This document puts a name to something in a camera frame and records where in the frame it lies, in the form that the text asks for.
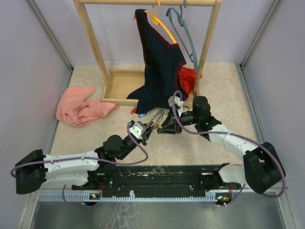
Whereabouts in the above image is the blue key tag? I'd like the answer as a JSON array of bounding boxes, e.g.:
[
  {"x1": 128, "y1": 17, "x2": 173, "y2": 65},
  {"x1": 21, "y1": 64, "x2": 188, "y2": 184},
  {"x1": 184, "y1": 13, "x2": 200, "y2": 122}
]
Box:
[{"x1": 138, "y1": 113, "x2": 147, "y2": 118}]

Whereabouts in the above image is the grey-blue hanger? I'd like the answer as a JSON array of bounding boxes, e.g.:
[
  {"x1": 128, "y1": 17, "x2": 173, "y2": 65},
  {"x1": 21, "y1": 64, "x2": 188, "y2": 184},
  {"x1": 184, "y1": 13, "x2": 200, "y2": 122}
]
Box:
[{"x1": 165, "y1": 0, "x2": 198, "y2": 72}]

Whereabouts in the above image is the pink cloth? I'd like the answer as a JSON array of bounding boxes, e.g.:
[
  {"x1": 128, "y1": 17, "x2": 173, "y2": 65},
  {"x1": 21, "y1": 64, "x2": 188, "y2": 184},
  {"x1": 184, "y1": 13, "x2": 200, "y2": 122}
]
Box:
[{"x1": 56, "y1": 86, "x2": 116, "y2": 127}]

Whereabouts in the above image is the yellow hanger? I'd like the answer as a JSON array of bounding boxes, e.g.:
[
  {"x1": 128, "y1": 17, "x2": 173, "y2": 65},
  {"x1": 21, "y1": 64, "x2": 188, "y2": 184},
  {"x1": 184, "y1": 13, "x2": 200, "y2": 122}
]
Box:
[{"x1": 133, "y1": 0, "x2": 177, "y2": 44}]

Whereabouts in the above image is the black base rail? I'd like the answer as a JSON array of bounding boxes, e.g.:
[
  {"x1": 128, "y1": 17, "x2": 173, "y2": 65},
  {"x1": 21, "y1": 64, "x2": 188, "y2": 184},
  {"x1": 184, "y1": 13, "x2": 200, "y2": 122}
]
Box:
[{"x1": 72, "y1": 165, "x2": 241, "y2": 198}]

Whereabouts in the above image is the red key tag left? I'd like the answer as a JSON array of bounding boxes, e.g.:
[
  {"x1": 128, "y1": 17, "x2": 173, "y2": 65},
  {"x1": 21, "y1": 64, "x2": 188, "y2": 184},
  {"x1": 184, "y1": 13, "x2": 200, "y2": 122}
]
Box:
[{"x1": 130, "y1": 107, "x2": 137, "y2": 115}]

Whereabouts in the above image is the wooden clothes rack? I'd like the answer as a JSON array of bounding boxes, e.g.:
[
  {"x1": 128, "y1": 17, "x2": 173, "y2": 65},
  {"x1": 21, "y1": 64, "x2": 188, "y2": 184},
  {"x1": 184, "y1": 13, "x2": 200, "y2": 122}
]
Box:
[{"x1": 74, "y1": 0, "x2": 222, "y2": 106}]

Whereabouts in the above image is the red cloth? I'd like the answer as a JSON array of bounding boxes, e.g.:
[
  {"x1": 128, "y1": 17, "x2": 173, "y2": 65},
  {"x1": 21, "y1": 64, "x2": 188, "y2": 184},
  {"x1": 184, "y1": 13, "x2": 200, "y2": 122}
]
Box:
[{"x1": 179, "y1": 67, "x2": 196, "y2": 95}]

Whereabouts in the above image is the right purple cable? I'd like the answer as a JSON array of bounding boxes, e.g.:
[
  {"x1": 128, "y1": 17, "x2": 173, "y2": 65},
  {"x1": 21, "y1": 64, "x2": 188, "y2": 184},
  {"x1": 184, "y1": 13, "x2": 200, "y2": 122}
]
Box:
[{"x1": 172, "y1": 90, "x2": 286, "y2": 207}]

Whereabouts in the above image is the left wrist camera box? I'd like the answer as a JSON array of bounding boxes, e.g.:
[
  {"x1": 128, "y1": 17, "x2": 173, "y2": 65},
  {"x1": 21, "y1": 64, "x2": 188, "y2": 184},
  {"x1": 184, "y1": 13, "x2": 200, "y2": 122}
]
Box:
[{"x1": 129, "y1": 121, "x2": 147, "y2": 140}]

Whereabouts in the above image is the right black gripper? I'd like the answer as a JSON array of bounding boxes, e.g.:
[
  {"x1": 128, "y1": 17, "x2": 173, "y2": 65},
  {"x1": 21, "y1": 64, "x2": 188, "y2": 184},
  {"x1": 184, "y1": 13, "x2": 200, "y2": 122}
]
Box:
[{"x1": 157, "y1": 107, "x2": 200, "y2": 135}]

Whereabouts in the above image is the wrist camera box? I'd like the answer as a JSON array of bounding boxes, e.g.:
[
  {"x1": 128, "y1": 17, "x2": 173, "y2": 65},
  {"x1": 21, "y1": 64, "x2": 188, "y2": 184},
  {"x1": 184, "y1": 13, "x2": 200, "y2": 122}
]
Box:
[
  {"x1": 129, "y1": 121, "x2": 147, "y2": 140},
  {"x1": 168, "y1": 96, "x2": 183, "y2": 109}
]

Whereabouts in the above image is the dark navy vest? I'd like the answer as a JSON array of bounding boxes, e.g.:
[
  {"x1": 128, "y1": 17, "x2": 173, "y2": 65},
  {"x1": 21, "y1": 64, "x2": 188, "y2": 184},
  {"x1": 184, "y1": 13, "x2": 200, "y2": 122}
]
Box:
[{"x1": 127, "y1": 9, "x2": 189, "y2": 114}]

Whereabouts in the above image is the purple cable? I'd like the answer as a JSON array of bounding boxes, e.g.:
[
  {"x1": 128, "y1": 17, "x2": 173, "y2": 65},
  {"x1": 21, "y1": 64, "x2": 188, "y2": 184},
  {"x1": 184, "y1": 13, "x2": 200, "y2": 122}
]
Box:
[
  {"x1": 172, "y1": 90, "x2": 286, "y2": 207},
  {"x1": 10, "y1": 121, "x2": 149, "y2": 208}
]

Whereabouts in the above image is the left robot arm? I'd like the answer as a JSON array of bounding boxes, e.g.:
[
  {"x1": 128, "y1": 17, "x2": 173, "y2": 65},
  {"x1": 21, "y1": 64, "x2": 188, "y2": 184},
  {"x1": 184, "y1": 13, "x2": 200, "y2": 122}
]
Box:
[{"x1": 10, "y1": 121, "x2": 159, "y2": 195}]

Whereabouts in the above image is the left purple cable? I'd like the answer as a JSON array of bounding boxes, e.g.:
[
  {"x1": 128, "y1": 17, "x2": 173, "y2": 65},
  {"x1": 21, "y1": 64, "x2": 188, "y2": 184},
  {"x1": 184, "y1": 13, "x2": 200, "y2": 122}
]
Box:
[{"x1": 10, "y1": 121, "x2": 149, "y2": 208}]

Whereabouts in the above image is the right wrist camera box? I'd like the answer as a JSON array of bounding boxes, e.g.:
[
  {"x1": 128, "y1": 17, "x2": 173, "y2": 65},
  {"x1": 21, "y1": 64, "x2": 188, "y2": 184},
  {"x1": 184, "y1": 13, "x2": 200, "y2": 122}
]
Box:
[{"x1": 168, "y1": 96, "x2": 183, "y2": 109}]

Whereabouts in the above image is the yellow key tag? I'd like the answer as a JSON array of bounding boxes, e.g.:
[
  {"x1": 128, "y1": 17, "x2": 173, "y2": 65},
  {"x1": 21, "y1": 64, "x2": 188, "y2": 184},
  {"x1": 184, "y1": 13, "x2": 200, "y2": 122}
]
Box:
[{"x1": 153, "y1": 123, "x2": 162, "y2": 129}]

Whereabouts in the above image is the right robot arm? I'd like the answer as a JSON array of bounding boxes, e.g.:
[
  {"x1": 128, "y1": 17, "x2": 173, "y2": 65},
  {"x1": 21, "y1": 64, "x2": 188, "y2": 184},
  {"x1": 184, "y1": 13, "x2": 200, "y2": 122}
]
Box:
[{"x1": 158, "y1": 95, "x2": 285, "y2": 195}]

